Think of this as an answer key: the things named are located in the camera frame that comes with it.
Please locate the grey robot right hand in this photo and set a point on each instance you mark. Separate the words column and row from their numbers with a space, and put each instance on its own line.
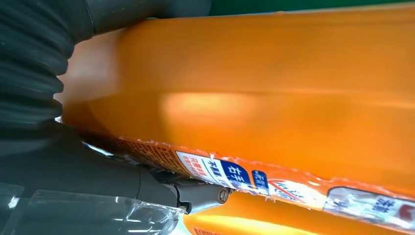
column 81, row 194

